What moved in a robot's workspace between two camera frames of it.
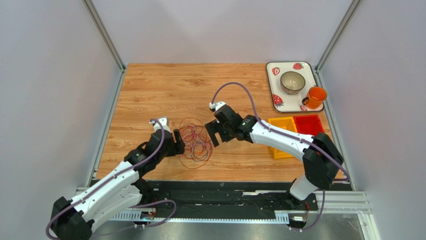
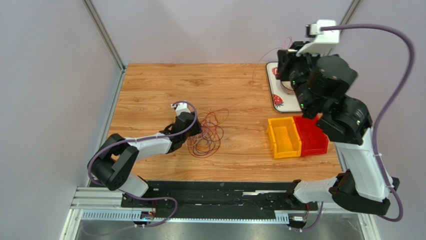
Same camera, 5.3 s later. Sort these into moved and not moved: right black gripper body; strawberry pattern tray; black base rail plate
Moved: right black gripper body
Not moved: strawberry pattern tray; black base rail plate
